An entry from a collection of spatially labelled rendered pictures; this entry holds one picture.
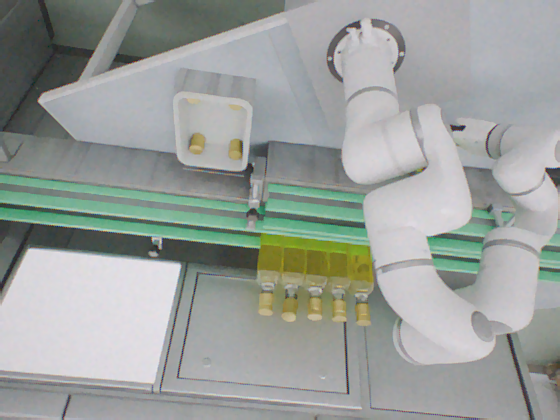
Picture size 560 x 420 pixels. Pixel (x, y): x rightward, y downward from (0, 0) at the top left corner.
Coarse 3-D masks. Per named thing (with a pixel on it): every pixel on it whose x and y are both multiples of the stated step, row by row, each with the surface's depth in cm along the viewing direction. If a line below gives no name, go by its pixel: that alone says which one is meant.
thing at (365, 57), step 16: (352, 32) 80; (368, 32) 80; (384, 32) 82; (336, 48) 86; (352, 48) 82; (368, 48) 81; (384, 48) 82; (336, 64) 88; (352, 64) 81; (368, 64) 78; (384, 64) 79; (352, 80) 78; (368, 80) 76; (384, 80) 76
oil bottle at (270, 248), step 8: (264, 240) 109; (272, 240) 109; (280, 240) 110; (264, 248) 108; (272, 248) 108; (280, 248) 108; (264, 256) 106; (272, 256) 107; (280, 256) 107; (264, 264) 105; (272, 264) 105; (280, 264) 106; (264, 272) 104; (272, 272) 104; (280, 272) 104; (264, 280) 103; (272, 280) 103
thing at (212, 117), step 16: (176, 96) 93; (192, 96) 92; (208, 96) 93; (176, 112) 96; (192, 112) 105; (208, 112) 105; (224, 112) 104; (240, 112) 104; (176, 128) 100; (192, 128) 109; (208, 128) 109; (224, 128) 109; (240, 128) 108; (176, 144) 104; (208, 144) 113; (224, 144) 113; (192, 160) 109; (208, 160) 110; (224, 160) 110; (240, 160) 110
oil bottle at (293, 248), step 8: (288, 240) 110; (296, 240) 110; (304, 240) 110; (288, 248) 108; (296, 248) 108; (304, 248) 109; (288, 256) 107; (296, 256) 107; (304, 256) 108; (288, 264) 105; (296, 264) 106; (304, 264) 106; (288, 272) 104; (296, 272) 104; (304, 272) 105; (280, 280) 106; (288, 280) 103; (296, 280) 103
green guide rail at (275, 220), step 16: (272, 224) 108; (288, 224) 109; (304, 224) 109; (320, 224) 110; (336, 224) 111; (352, 224) 112; (368, 240) 110; (432, 240) 111; (448, 240) 112; (464, 240) 113; (480, 240) 114; (544, 256) 113
